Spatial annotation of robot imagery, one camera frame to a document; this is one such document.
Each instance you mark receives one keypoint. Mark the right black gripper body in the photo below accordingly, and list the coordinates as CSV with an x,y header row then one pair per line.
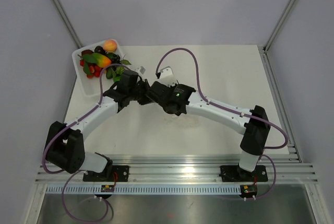
x,y
166,110

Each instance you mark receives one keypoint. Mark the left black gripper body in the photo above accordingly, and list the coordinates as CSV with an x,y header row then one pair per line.
x,y
138,93

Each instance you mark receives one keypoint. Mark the dark grape bunch with leaves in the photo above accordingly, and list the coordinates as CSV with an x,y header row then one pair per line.
x,y
118,69

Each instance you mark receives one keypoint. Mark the clear zip top bag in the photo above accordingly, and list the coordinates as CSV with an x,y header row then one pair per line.
x,y
182,121

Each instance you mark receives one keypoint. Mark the white plastic basket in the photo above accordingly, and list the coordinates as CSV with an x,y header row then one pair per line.
x,y
90,88

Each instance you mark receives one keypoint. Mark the red cherry bunch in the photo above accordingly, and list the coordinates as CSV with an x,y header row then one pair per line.
x,y
90,69

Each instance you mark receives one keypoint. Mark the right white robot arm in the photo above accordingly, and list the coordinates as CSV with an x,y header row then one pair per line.
x,y
251,124

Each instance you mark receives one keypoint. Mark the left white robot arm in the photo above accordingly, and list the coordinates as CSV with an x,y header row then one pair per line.
x,y
65,144

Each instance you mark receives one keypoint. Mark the green pepper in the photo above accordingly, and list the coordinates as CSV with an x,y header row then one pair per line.
x,y
116,78

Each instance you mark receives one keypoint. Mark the yellow red mango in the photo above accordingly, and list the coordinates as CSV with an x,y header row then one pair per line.
x,y
101,60

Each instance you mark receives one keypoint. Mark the orange peach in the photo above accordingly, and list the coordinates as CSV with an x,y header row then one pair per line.
x,y
110,46

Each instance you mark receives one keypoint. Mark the dark plum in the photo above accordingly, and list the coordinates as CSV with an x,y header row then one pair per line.
x,y
100,50

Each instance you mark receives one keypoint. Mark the left small circuit board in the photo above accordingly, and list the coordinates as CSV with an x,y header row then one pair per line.
x,y
107,188

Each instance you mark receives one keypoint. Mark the small circuit board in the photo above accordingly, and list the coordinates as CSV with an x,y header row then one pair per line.
x,y
248,191
107,188

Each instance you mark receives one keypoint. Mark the right small circuit board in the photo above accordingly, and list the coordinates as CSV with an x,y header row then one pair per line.
x,y
248,191

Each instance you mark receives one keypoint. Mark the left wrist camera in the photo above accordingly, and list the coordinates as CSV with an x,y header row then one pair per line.
x,y
141,70

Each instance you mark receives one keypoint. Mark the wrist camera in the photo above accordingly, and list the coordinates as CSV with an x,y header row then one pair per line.
x,y
166,77
141,70

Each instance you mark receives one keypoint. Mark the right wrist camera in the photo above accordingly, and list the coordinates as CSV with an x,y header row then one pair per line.
x,y
166,77

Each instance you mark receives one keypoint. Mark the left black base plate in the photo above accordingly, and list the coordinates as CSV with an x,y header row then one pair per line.
x,y
117,173

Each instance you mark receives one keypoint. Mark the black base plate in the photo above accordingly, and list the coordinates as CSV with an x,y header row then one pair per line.
x,y
117,173
233,173

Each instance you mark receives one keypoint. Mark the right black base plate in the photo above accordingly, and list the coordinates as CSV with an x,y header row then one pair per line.
x,y
233,173

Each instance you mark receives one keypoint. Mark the white slotted cable duct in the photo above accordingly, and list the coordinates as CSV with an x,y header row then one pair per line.
x,y
127,189

